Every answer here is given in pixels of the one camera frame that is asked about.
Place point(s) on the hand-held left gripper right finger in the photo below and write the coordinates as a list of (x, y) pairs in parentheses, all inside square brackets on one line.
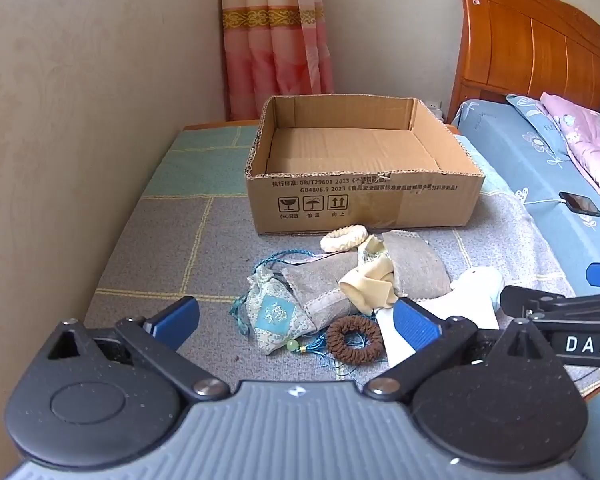
[(416, 324)]

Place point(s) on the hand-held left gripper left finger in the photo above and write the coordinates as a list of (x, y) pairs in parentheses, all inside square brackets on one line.
[(172, 319)]

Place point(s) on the white cloth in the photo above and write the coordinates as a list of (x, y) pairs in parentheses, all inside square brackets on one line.
[(472, 317)]

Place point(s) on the yellow cloth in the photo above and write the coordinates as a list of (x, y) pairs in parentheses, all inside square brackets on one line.
[(367, 290)]

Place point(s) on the grey linen pouch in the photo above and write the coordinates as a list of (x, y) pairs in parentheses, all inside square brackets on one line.
[(312, 285), (417, 262)]

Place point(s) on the cardboard box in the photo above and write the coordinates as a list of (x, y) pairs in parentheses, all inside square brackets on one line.
[(365, 200)]

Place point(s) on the light blue pillow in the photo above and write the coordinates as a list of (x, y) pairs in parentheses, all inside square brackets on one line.
[(540, 240)]

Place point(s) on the black smartphone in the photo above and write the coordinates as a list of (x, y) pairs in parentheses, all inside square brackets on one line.
[(580, 203)]

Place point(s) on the printed cream cloth pouch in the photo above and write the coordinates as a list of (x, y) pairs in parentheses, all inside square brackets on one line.
[(372, 255)]

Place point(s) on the cream scrunchie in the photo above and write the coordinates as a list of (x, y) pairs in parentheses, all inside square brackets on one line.
[(330, 242)]

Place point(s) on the pink quilt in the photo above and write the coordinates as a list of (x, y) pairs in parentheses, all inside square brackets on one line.
[(590, 135)]

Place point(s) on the blue floral pillow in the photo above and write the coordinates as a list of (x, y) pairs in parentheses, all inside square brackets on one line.
[(535, 125)]

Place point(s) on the wooden bed headboard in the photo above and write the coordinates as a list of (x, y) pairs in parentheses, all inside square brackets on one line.
[(530, 35)]

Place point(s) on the pink patterned curtain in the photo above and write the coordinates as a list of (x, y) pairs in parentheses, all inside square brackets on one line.
[(275, 35)]

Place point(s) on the white wall socket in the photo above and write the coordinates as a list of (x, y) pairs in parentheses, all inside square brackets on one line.
[(434, 109)]

